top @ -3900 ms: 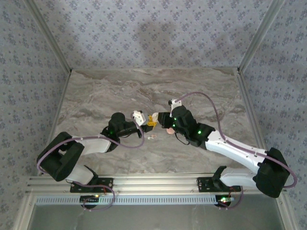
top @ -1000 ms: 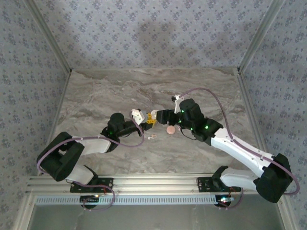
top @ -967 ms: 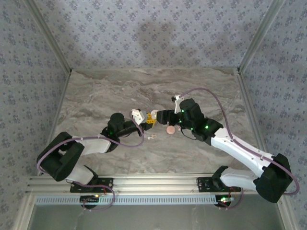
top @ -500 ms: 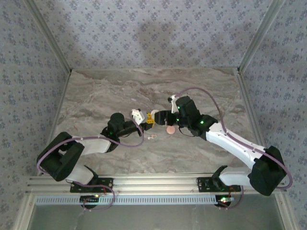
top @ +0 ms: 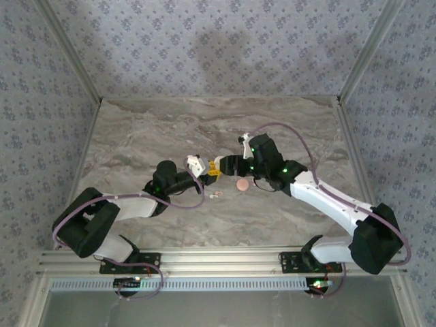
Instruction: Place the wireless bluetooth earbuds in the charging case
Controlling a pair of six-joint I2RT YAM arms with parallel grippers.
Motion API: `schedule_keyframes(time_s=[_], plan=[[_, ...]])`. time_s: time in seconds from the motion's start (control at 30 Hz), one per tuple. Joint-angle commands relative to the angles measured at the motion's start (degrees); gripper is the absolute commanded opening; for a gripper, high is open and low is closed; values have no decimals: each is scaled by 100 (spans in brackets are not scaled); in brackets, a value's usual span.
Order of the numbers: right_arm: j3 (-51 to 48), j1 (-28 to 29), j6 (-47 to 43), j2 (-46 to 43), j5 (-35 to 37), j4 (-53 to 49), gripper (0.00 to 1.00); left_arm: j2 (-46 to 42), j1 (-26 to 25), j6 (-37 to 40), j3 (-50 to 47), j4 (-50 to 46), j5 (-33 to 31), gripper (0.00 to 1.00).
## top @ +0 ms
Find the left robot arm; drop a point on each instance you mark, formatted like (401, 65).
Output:
(85, 235)

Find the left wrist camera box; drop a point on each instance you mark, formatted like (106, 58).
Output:
(195, 163)

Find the aluminium mounting rail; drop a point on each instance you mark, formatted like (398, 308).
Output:
(218, 262)

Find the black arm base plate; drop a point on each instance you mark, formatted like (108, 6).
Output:
(112, 267)
(289, 264)

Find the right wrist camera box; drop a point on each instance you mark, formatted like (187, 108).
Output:
(245, 150)

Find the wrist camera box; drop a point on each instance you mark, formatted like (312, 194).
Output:
(245, 150)
(195, 163)

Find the aluminium frame post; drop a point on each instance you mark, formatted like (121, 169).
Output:
(369, 47)
(70, 47)
(405, 301)
(35, 301)

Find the salmon pink charging case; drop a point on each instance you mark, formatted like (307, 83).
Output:
(242, 185)

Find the black controller board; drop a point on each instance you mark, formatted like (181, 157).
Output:
(124, 282)
(315, 287)

